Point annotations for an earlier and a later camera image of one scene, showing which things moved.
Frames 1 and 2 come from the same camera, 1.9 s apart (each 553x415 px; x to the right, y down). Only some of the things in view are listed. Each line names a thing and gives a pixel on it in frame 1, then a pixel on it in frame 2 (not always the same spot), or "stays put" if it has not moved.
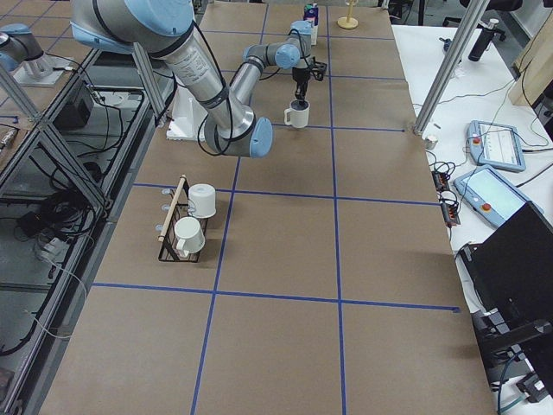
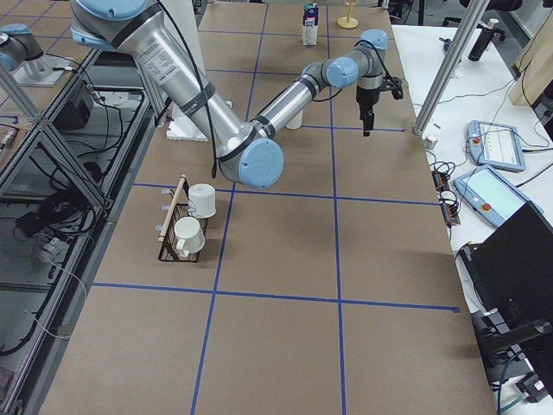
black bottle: [483, 41] stays put
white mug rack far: [204, 198] stays put
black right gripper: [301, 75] -> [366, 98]
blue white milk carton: [310, 12] stays put
